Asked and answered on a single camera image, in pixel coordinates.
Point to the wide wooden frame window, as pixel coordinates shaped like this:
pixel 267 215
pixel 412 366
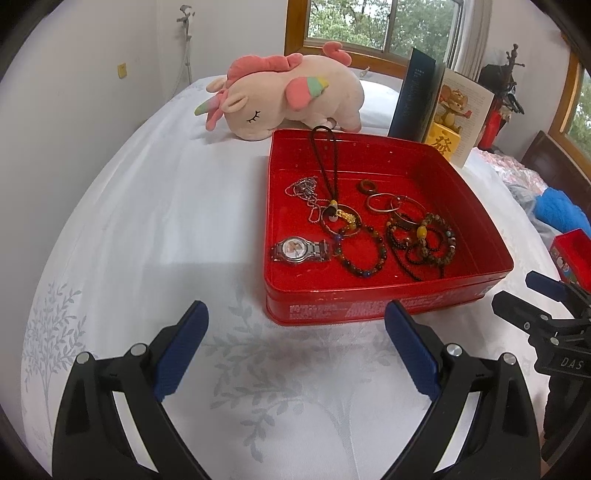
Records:
pixel 369 23

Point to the pink unicorn plush toy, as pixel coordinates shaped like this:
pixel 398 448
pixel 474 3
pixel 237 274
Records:
pixel 286 97

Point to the silver bangle with clasp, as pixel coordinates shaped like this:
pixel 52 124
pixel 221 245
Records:
pixel 376 210

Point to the yellow wall socket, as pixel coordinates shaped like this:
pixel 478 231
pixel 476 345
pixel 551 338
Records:
pixel 122 70

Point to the yellow cartoon figurine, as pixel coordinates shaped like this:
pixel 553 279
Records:
pixel 448 134

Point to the narrow wooden frame window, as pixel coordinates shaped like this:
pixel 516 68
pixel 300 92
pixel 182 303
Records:
pixel 579 110

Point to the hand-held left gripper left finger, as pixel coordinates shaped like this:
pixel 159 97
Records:
pixel 182 350

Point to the blue cloth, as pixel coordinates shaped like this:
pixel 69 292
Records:
pixel 563 210

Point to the large silver bangle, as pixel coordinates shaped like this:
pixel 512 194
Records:
pixel 418 207

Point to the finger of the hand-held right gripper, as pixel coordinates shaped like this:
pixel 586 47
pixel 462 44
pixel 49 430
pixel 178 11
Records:
pixel 517 311
pixel 549 284

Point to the dark coat rack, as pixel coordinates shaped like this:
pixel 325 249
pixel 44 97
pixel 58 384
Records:
pixel 505 78

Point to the pink floral cloth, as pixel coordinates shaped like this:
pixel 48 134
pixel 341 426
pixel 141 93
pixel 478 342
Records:
pixel 508 166

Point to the silver wristwatch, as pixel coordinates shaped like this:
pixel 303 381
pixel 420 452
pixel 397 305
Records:
pixel 295 249

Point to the small red cartoon box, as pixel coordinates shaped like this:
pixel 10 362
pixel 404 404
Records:
pixel 575 258

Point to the dark tall box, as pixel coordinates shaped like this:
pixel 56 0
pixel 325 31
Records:
pixel 413 101

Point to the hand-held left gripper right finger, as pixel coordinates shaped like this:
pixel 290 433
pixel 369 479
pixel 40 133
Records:
pixel 411 350

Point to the white leaf-patterned sheet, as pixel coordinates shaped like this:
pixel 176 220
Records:
pixel 161 221

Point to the red tin box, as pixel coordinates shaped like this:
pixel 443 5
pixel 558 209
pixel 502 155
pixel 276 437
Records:
pixel 438 184

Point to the dark wooden headboard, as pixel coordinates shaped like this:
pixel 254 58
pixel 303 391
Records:
pixel 549 157

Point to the cartoon picture card box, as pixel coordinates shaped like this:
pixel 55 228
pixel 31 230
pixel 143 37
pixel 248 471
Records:
pixel 478 110

